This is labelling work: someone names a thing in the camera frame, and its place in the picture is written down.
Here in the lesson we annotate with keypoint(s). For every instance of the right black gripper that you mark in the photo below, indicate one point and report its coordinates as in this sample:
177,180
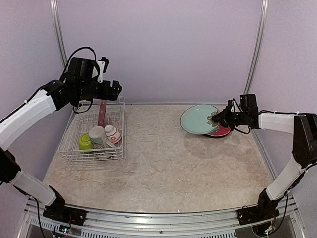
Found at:
223,119

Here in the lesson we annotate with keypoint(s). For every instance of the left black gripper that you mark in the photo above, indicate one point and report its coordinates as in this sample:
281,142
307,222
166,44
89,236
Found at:
106,94

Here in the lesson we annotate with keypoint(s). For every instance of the red floral plate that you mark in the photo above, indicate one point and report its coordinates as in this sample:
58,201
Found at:
220,131

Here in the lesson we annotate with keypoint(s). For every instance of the pink polka dot dish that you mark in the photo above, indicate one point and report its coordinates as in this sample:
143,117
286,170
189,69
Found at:
102,112

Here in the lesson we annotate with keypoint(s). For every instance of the black striped plate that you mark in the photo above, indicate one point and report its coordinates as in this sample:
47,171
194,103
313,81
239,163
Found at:
208,135

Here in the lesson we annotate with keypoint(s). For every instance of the light teal plate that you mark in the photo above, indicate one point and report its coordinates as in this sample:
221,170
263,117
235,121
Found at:
198,119

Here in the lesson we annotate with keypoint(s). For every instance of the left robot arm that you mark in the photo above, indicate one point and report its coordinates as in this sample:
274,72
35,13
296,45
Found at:
20,123

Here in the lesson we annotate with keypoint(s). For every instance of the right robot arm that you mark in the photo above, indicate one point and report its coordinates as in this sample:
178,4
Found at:
295,134

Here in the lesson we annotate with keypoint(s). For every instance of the white patterned mug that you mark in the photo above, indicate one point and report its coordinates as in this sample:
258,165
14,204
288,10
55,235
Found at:
99,139

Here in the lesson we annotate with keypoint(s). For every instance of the red white patterned bowl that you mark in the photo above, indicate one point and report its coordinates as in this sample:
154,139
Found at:
113,133

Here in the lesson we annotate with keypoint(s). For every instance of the green cup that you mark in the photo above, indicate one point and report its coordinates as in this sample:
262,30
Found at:
84,142

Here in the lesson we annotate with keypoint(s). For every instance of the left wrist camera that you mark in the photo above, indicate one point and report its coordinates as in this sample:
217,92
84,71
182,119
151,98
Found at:
86,70

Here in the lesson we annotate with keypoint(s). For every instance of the white wire dish rack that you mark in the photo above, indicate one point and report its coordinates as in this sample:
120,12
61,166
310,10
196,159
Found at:
85,119

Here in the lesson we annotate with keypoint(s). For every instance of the right aluminium corner post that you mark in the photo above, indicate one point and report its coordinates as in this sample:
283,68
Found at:
257,46

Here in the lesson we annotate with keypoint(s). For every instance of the aluminium corner post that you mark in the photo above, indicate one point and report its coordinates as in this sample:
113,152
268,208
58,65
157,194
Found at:
58,31
257,46

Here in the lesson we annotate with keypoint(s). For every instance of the left aluminium corner post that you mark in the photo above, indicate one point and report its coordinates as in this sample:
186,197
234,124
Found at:
58,31

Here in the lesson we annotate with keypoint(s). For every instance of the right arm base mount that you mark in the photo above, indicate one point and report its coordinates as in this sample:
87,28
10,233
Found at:
248,215

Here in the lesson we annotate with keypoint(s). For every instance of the aluminium front rail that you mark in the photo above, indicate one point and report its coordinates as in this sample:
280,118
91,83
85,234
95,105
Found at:
101,223

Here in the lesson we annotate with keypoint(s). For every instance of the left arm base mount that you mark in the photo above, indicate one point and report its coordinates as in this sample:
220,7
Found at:
72,216

